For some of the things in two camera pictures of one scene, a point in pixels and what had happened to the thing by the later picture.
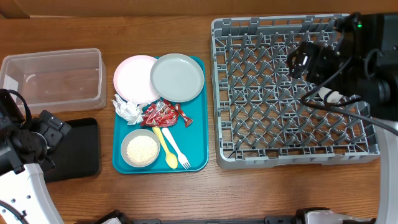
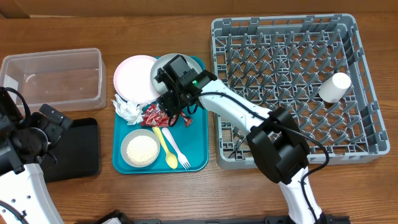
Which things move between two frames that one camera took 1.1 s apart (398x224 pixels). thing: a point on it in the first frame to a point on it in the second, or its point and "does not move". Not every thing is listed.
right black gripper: x=318 y=53 to x=167 y=104
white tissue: x=129 y=111 does not move
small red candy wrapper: x=188 y=121 does not move
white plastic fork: x=181 y=157 does not move
